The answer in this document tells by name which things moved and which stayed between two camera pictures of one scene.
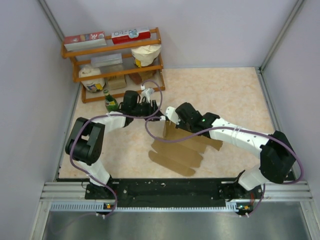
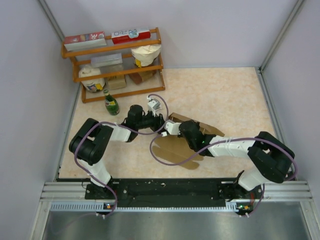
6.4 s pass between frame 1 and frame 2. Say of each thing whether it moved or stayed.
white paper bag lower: stayed
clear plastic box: stayed
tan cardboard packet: stayed
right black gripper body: moved
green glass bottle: stayed
